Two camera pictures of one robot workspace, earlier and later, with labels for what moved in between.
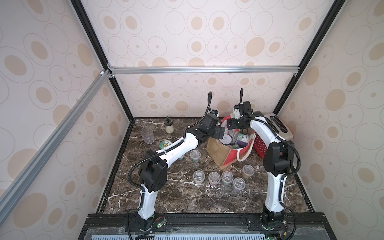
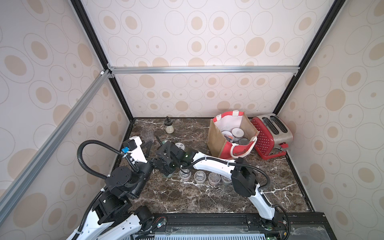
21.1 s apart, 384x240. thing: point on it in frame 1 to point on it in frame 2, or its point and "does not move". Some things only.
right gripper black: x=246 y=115 to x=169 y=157
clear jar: x=198 y=176 does not move
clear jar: x=227 y=177 does not move
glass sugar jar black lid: x=169 y=128 does not move
